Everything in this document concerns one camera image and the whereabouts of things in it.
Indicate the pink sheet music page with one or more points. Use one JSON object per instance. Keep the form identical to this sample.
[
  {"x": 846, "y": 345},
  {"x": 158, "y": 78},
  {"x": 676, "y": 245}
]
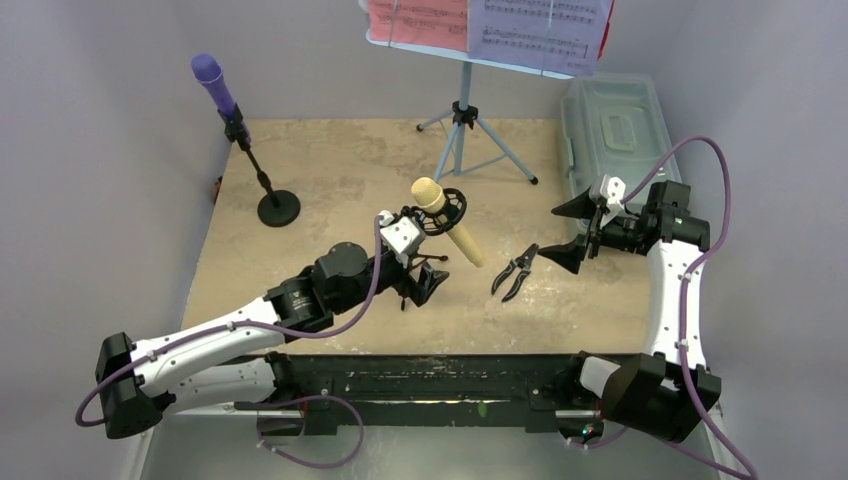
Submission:
[{"x": 432, "y": 23}]

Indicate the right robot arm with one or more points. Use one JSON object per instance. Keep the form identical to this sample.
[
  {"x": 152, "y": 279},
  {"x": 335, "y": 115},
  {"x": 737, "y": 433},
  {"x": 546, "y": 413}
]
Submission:
[{"x": 661, "y": 390}]

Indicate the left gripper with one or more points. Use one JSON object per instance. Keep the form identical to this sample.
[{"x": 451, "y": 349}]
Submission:
[{"x": 427, "y": 280}]

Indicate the light blue music stand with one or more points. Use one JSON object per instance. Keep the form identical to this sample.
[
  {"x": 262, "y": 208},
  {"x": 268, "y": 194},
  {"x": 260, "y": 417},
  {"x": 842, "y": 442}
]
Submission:
[{"x": 462, "y": 114}]

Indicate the black shock mount tripod stand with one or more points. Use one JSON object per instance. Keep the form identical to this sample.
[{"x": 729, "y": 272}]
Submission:
[{"x": 418, "y": 258}]

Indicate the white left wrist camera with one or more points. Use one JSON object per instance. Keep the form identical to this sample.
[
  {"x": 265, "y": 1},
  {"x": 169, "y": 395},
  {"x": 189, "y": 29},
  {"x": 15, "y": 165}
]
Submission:
[{"x": 401, "y": 235}]

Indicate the cream microphone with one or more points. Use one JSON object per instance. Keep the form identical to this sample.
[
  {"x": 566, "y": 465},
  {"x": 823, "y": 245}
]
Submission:
[{"x": 439, "y": 211}]

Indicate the black pruning shears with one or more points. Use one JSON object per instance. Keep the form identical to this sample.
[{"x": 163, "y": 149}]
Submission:
[{"x": 521, "y": 266}]

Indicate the clear plastic storage box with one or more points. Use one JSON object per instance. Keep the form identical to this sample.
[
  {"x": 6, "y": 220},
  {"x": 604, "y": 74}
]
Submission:
[{"x": 611, "y": 124}]

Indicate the purple sheet music page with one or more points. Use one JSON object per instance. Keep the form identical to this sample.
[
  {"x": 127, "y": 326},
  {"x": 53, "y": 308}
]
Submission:
[{"x": 558, "y": 36}]

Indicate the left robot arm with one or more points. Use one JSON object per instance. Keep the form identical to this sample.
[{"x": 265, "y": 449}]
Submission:
[{"x": 140, "y": 382}]

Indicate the black round base mic stand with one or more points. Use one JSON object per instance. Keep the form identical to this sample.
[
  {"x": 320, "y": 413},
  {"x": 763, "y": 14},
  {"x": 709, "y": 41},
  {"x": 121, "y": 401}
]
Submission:
[{"x": 277, "y": 208}]

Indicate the purple microphone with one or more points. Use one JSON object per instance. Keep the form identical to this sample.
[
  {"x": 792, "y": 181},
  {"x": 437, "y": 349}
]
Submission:
[{"x": 209, "y": 74}]

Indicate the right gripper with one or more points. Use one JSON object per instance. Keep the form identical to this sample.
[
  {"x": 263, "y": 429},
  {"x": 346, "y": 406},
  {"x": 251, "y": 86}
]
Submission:
[{"x": 593, "y": 230}]

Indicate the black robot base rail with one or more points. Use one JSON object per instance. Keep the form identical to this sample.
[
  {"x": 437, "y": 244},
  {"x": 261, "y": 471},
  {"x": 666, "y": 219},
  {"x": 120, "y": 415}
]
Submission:
[{"x": 317, "y": 394}]

